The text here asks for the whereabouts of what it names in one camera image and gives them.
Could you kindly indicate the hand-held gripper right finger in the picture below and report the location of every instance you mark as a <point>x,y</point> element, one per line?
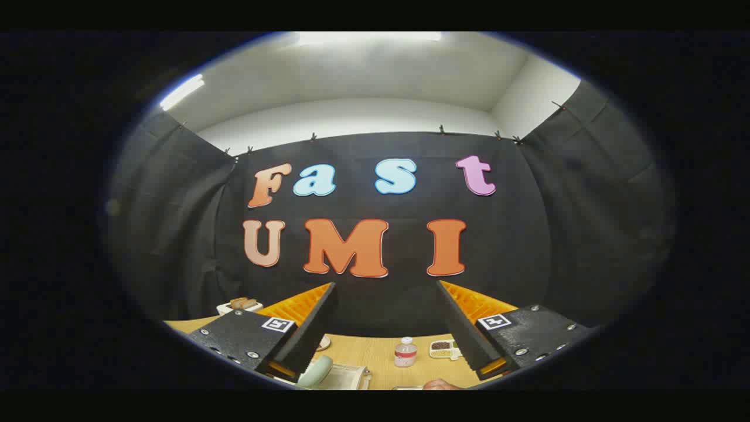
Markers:
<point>463,331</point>

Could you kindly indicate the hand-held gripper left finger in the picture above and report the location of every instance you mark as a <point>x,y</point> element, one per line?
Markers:
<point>310,331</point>

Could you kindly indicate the mint green plate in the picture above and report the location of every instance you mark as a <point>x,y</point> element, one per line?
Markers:
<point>315,373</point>

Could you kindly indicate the white plate with meat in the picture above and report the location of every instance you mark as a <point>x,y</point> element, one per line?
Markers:
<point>324,343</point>

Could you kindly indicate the white divided condiment tray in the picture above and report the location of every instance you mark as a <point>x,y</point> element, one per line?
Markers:
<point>442,350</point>

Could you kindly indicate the clear bottle with red label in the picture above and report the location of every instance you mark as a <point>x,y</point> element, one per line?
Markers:
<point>405,353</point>

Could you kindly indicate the toasted bread slice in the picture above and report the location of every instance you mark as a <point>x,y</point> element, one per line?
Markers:
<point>241,302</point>

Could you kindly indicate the white toaster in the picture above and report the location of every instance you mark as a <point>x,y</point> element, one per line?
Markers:
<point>234,309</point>

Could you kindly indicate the long ceiling light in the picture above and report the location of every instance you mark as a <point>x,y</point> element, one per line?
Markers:
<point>369,37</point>
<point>181,92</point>

